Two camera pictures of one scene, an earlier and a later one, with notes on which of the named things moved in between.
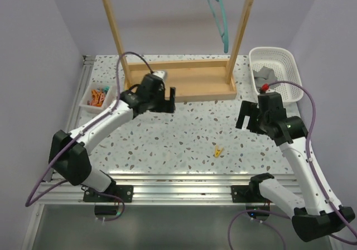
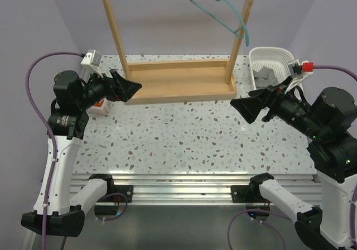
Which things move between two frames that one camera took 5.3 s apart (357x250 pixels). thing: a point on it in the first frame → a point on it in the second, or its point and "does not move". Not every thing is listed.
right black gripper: x=249 y=109 → x=250 y=106
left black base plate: x=125 y=192 does not move
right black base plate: x=239 y=195 does not move
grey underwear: x=264 y=76 does not move
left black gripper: x=165 y=105 → x=116 y=87
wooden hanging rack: x=192 y=78 does not move
